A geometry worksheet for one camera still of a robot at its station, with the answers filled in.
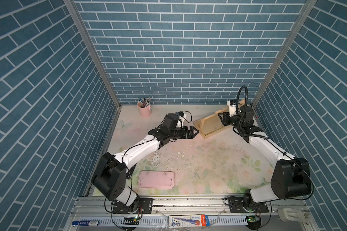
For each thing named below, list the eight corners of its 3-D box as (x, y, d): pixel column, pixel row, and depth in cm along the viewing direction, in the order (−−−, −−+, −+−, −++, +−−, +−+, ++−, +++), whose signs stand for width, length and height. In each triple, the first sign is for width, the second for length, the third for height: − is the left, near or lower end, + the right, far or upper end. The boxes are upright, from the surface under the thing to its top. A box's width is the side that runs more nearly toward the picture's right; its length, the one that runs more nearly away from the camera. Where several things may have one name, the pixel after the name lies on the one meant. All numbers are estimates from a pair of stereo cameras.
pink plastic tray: (138, 188, 81) (136, 186, 79) (140, 172, 87) (139, 170, 85) (174, 188, 81) (174, 186, 79) (174, 172, 87) (174, 170, 85)
